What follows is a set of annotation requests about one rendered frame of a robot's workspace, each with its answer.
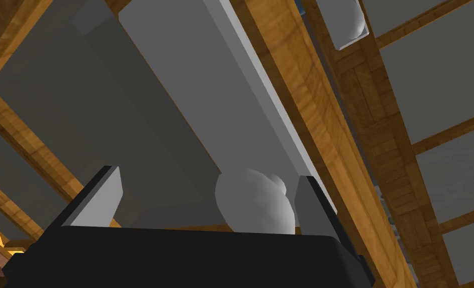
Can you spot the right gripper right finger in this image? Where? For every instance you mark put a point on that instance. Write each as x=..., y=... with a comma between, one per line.
x=311, y=212

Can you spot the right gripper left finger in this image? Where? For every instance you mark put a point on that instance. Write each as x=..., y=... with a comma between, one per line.
x=100, y=200

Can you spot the grey ball knob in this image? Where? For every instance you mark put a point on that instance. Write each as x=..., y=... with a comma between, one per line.
x=356, y=18
x=254, y=206

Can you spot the wooden cupboard with grey panels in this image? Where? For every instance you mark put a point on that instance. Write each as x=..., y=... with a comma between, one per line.
x=289, y=68

